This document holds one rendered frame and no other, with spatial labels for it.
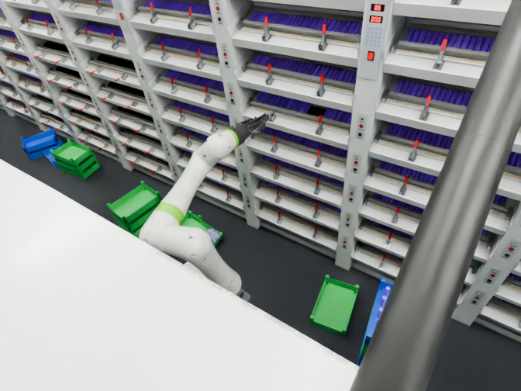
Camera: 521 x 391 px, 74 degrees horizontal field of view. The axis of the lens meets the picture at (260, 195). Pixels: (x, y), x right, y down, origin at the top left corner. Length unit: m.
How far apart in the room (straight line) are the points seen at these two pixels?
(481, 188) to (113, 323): 0.21
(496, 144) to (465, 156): 0.01
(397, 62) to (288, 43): 0.46
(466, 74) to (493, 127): 1.18
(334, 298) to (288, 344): 1.99
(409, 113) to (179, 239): 1.00
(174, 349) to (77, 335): 0.06
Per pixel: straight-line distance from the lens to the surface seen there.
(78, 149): 3.59
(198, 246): 1.22
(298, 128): 1.73
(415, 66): 1.39
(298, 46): 1.55
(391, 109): 1.50
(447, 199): 0.17
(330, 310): 2.15
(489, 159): 0.19
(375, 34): 1.38
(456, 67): 1.39
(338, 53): 1.47
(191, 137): 2.43
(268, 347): 0.20
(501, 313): 2.21
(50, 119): 4.24
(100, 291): 0.25
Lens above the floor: 1.91
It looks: 44 degrees down
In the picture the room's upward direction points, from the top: 7 degrees counter-clockwise
